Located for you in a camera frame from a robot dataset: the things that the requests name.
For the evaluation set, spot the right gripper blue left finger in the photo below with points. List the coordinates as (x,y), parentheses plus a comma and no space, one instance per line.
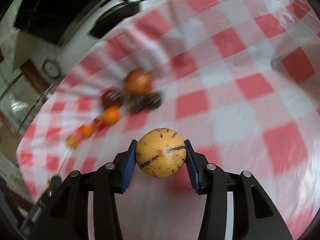
(128,166)

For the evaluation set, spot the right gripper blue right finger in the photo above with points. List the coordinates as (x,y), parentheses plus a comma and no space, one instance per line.
(192,166)

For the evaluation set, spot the large yellow striped melon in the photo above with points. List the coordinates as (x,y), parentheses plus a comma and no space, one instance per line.
(161,153)

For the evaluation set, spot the small yellow striped melon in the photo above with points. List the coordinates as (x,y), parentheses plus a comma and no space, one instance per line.
(72,142)

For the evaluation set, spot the small red tomato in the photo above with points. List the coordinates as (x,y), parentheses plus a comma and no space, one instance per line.
(98,124)

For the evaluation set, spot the small orange mandarin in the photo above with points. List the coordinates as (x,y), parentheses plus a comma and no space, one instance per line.
(111,116)

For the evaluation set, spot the dark mangosteen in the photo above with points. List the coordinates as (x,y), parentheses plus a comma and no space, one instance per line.
(135,104)
(153,100)

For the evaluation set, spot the dark red apple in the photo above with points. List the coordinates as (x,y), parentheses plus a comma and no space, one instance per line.
(112,97)

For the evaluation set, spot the large pomegranate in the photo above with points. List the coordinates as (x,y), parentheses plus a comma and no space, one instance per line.
(138,82)

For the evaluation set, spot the red white checkered tablecloth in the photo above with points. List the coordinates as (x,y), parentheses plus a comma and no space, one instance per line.
(239,78)

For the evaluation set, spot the black frying pan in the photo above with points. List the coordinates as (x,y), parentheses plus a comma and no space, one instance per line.
(113,16)

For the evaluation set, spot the black range hood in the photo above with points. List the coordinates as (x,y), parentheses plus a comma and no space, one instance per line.
(54,21)

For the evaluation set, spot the round wall gauge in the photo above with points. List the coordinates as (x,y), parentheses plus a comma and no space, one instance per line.
(51,68)

